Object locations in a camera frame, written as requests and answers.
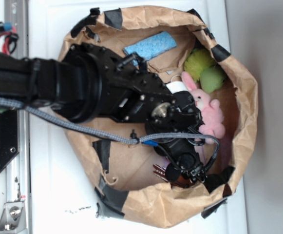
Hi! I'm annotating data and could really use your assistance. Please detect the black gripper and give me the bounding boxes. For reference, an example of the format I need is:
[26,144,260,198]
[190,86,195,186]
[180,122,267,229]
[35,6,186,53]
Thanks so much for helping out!
[145,121,207,183]

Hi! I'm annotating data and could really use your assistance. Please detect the silver keys bunch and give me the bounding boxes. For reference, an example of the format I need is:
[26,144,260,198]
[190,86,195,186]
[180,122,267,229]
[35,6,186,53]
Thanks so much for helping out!
[153,164,192,188]

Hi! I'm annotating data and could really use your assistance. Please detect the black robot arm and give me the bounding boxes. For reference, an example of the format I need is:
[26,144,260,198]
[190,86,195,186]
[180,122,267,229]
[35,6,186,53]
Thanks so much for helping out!
[0,43,207,182]

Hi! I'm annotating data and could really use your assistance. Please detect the pink plush bunny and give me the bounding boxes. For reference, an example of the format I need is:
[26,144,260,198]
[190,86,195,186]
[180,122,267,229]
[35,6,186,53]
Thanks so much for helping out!
[181,71,226,139]

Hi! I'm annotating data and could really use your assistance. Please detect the brown paper bag bin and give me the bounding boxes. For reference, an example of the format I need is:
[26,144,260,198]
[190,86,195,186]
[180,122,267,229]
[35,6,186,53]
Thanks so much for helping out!
[58,5,258,228]

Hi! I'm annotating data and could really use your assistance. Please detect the green plush toy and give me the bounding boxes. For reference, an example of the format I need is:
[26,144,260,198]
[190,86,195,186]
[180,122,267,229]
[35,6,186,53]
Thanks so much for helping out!
[200,65,227,94]

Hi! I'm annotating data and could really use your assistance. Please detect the yellow-green fuzzy ball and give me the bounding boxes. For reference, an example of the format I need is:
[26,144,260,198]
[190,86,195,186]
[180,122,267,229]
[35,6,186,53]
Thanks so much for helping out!
[184,48,216,82]

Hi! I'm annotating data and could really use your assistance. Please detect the blue sponge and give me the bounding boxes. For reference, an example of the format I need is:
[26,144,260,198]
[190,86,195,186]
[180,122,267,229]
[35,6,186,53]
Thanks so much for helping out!
[123,31,177,61]

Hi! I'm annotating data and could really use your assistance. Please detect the grey braided cable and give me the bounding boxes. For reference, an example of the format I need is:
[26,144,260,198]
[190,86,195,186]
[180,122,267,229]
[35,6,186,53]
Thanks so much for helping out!
[0,95,222,175]

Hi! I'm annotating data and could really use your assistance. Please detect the aluminium rail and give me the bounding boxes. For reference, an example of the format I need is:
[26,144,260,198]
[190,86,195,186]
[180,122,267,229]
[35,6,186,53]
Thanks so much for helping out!
[4,0,32,234]

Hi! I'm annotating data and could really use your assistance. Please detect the metal corner bracket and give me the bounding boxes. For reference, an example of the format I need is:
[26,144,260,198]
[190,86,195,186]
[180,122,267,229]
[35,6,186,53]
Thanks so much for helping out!
[0,201,26,234]

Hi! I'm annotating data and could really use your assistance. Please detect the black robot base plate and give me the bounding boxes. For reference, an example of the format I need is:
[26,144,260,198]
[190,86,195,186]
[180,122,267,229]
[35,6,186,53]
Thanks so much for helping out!
[0,111,19,173]

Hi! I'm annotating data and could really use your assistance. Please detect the red and black wires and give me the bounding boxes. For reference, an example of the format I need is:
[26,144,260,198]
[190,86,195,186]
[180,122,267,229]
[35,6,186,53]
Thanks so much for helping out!
[0,21,20,55]

